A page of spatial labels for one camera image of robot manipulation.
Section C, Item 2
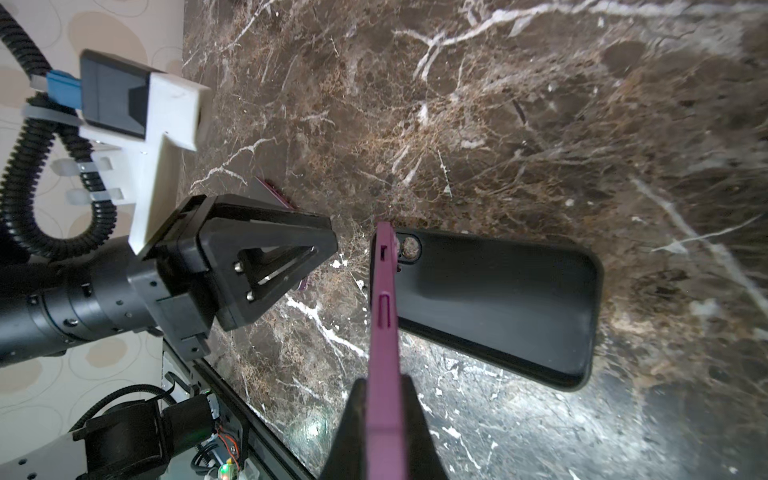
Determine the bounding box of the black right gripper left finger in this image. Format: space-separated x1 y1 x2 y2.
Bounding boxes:
320 378 367 480

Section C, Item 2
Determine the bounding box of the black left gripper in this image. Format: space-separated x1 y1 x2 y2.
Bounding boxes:
127 194 338 361

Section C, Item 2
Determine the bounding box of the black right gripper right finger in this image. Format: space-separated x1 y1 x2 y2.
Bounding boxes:
401 375 447 480

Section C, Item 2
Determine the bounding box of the purple-edged phone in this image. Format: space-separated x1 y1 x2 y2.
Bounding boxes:
252 177 295 212
365 222 407 479

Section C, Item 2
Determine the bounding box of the black phone case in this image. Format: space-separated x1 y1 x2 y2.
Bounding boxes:
370 228 603 391

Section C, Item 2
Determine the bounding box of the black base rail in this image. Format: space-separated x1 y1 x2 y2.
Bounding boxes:
162 342 314 479

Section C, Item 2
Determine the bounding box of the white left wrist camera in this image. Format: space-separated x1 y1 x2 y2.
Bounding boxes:
23 50 213 253

